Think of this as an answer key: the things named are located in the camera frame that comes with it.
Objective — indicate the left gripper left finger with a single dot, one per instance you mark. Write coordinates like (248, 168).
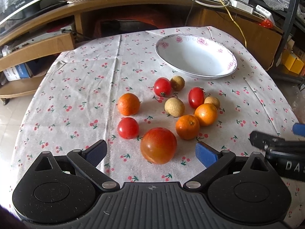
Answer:
(86, 161)

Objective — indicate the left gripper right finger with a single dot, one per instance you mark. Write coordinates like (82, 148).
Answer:
(217, 164)

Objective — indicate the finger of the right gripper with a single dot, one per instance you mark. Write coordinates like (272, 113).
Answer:
(262, 140)
(299, 129)

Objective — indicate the orange tangerine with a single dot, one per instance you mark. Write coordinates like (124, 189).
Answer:
(206, 114)
(128, 104)
(187, 127)

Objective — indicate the red cherry tomato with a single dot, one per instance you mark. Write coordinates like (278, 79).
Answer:
(128, 128)
(196, 97)
(162, 87)

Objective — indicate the large red tomato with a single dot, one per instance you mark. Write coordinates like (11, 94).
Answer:
(158, 145)

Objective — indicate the tan longan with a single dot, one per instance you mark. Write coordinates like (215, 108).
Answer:
(212, 100)
(177, 83)
(175, 107)

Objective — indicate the tan longan top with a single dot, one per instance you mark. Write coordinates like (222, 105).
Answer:
(177, 83)

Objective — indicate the red cherry tomato top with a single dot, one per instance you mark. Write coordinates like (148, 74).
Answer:
(162, 87)

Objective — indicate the yellow cardboard box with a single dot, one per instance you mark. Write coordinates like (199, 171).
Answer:
(294, 63)

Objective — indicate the cherry print tablecloth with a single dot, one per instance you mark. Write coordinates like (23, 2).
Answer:
(77, 104)

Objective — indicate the white floral ceramic plate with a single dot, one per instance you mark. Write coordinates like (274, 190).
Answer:
(196, 56)

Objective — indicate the blue white box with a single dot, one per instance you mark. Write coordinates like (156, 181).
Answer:
(21, 71)

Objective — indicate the wooden TV cabinet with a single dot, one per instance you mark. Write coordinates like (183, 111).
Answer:
(60, 29)

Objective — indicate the white router box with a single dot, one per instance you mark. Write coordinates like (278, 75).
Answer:
(267, 14)

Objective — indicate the black metal shelf rack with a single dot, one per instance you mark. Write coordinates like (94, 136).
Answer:
(289, 11)

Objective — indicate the white power strip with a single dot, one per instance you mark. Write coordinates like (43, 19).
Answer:
(238, 4)

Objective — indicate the black television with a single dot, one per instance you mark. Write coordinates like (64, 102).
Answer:
(25, 10)

